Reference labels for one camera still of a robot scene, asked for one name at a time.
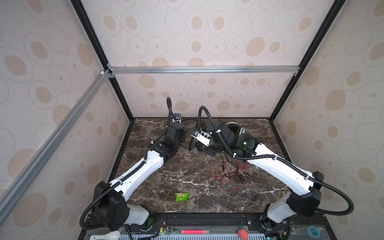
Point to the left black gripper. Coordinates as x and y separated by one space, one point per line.
182 135

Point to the black blue headphones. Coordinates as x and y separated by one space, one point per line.
194 144

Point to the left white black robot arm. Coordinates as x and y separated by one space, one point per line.
109 207

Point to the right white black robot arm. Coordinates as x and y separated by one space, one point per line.
305 187

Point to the green snack packet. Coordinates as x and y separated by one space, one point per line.
182 196

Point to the red round object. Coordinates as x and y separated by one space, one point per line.
243 234

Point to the blue tape roll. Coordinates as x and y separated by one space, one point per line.
313 232

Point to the white plastic object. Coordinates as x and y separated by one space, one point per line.
114 235

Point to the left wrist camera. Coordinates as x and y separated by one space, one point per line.
177 117

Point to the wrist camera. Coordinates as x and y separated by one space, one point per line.
202 137
177 117

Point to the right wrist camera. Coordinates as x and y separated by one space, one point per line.
202 137

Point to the back aluminium rail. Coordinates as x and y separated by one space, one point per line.
204 70

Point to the aluminium rail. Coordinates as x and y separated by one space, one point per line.
24 180
204 70

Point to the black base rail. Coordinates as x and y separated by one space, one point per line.
222 226

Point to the left aluminium rail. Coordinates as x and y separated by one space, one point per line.
24 180

